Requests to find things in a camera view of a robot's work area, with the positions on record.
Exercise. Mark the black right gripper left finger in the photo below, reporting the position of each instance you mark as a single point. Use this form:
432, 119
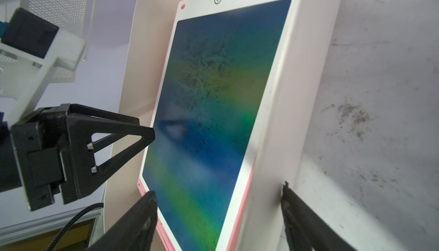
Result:
135, 230

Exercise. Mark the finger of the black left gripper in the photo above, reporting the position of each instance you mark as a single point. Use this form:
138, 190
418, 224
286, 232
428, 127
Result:
98, 144

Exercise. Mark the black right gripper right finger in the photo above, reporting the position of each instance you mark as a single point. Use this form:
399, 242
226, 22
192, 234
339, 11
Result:
304, 229

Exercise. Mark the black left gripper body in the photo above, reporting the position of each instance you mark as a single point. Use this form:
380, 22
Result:
30, 159

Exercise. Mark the beige storage tray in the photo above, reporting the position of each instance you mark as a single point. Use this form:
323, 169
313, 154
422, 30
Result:
148, 45

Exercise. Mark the pink white writing tablet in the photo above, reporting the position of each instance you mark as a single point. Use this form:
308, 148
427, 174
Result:
234, 104

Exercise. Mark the white mesh two-tier shelf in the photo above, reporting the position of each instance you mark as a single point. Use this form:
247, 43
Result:
44, 18

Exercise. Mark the aluminium frame profiles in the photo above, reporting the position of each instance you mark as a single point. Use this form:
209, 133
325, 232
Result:
25, 230

